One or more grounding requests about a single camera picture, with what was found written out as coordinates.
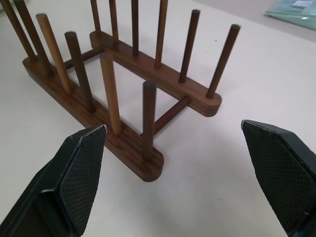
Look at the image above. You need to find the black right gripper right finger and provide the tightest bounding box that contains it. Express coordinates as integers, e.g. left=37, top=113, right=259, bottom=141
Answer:
left=240, top=119, right=316, bottom=237

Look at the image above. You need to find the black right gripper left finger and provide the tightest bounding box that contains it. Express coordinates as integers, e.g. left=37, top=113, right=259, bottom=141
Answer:
left=0, top=124, right=108, bottom=237

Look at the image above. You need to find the wooden peg dish rack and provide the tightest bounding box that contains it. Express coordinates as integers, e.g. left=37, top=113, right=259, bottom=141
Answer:
left=0, top=0, right=242, bottom=183

